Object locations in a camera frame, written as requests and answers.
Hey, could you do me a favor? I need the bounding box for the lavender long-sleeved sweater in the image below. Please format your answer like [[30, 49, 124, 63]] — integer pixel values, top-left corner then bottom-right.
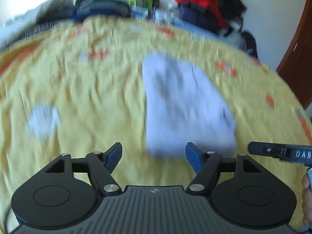
[[142, 55, 238, 160]]

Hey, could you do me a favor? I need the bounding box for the pile of dark folded clothes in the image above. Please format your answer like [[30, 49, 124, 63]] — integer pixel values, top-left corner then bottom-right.
[[72, 0, 132, 21]]

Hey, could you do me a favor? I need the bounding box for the person's right hand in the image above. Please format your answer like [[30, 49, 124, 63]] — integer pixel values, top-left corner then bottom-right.
[[302, 173, 312, 222]]

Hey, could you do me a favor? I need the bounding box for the black bag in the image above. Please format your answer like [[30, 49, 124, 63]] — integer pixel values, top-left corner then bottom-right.
[[240, 30, 258, 59]]

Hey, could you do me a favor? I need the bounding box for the light blue knitted blanket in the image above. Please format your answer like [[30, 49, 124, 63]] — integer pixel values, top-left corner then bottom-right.
[[132, 7, 220, 39]]

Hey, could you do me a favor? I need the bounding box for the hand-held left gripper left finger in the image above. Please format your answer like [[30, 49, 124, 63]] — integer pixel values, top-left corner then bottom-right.
[[41, 142, 122, 195]]

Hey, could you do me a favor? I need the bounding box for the pile of red and navy clothes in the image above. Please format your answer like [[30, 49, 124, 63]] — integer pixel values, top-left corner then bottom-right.
[[174, 0, 246, 37]]

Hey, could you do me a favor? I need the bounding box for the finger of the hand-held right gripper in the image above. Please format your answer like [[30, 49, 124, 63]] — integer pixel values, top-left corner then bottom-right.
[[247, 141, 285, 161]]

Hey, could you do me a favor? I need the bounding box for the yellow printed blanket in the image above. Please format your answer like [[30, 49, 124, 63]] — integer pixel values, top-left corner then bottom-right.
[[0, 15, 312, 234]]

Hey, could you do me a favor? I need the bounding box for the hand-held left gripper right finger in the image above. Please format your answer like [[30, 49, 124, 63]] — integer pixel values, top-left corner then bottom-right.
[[185, 141, 265, 195]]

